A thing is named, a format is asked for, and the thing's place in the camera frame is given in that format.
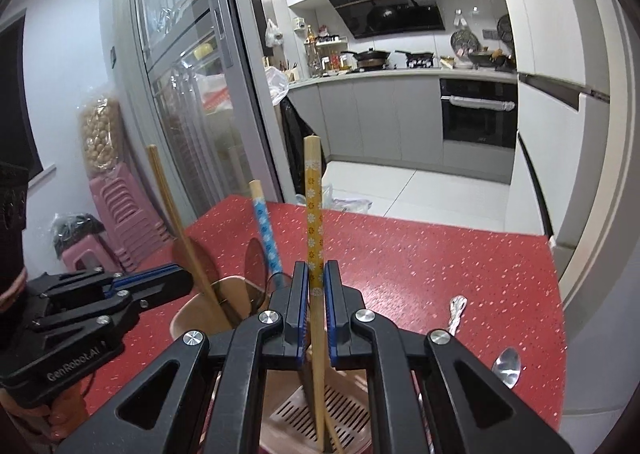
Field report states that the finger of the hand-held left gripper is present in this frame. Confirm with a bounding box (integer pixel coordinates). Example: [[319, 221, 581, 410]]
[[31, 283, 193, 336], [27, 263, 194, 301]]

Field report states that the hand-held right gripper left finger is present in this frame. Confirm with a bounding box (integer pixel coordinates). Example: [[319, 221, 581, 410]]
[[57, 261, 311, 454]]

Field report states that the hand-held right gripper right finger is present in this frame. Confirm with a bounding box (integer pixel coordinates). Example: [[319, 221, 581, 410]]
[[324, 260, 573, 454]]

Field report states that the beige cutlery holder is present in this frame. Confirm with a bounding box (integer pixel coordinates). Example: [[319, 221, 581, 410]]
[[170, 274, 381, 454]]

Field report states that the plain wooden chopstick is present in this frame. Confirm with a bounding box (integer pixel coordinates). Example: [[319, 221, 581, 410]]
[[146, 145, 233, 335], [322, 411, 346, 454]]

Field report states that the blue patterned chopstick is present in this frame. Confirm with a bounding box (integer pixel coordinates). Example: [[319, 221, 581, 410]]
[[249, 180, 285, 285]]

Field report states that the yellow floral chopstick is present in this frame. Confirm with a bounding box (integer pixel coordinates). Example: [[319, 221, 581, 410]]
[[302, 134, 328, 452]]

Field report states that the person's left hand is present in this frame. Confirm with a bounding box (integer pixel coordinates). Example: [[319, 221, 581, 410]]
[[0, 379, 88, 442]]

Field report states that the pink plastic stool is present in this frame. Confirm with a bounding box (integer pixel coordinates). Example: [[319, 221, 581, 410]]
[[60, 234, 123, 275]]

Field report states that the stack of pink stools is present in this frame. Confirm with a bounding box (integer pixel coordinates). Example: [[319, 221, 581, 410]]
[[89, 166, 173, 272]]

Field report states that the black plastic bag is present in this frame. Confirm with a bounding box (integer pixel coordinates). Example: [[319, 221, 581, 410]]
[[50, 214, 107, 257]]

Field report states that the clear plastic bag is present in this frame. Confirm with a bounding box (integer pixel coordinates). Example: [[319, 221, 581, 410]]
[[322, 184, 373, 215]]

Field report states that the metal fork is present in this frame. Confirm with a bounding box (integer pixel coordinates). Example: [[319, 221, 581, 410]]
[[447, 295, 468, 335]]

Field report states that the bag of round snacks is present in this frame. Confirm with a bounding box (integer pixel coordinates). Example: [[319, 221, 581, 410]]
[[77, 96, 126, 180]]

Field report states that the black trash bag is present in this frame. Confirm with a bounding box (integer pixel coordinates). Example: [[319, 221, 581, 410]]
[[280, 96, 328, 180]]

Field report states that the sliding glass door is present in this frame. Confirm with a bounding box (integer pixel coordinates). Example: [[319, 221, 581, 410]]
[[122, 0, 286, 235]]

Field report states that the black built-in oven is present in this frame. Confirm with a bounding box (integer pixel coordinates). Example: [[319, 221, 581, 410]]
[[439, 78, 519, 150]]

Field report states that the black wok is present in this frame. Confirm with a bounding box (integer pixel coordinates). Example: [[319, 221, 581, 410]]
[[341, 48, 393, 70]]

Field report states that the spice rack with bottles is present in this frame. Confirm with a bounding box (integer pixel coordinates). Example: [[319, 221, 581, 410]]
[[305, 26, 351, 77]]

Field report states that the black frying pan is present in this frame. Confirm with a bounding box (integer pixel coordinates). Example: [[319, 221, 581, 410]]
[[395, 50, 436, 69]]

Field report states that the white hanging plastic bag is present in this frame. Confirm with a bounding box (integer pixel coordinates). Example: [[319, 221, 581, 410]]
[[264, 19, 285, 49]]

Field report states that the dark wok with food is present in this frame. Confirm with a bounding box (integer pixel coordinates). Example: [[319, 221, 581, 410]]
[[467, 50, 511, 69]]

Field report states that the round metal strainer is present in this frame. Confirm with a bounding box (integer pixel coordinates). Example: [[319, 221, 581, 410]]
[[450, 29, 478, 57]]

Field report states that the black range hood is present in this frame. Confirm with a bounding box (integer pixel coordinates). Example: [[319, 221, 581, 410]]
[[324, 0, 447, 40]]

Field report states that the white refrigerator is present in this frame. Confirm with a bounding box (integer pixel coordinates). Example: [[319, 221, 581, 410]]
[[495, 0, 631, 285]]

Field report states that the metal spoon white handle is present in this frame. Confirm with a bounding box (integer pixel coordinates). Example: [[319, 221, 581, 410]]
[[492, 346, 523, 390]]

